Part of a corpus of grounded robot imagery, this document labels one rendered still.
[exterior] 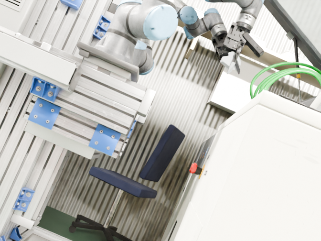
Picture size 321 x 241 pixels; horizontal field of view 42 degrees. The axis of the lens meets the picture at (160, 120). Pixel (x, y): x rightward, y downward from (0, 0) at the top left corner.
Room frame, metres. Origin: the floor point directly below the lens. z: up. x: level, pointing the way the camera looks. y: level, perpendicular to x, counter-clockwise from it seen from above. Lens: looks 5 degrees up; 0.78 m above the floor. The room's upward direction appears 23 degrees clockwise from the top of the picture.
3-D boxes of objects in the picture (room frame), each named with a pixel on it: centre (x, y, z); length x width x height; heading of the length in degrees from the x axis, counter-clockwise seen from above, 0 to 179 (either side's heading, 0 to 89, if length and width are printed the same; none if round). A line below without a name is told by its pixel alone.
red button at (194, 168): (1.35, -0.17, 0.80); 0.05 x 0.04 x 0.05; 176
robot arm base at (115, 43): (1.48, 0.25, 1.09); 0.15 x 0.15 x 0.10
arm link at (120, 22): (1.48, 0.25, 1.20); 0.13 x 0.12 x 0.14; 43
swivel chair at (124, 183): (3.43, 0.05, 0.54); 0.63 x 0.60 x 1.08; 92
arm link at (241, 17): (1.68, -0.16, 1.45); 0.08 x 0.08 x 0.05
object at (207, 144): (1.80, -0.24, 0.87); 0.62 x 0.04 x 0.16; 176
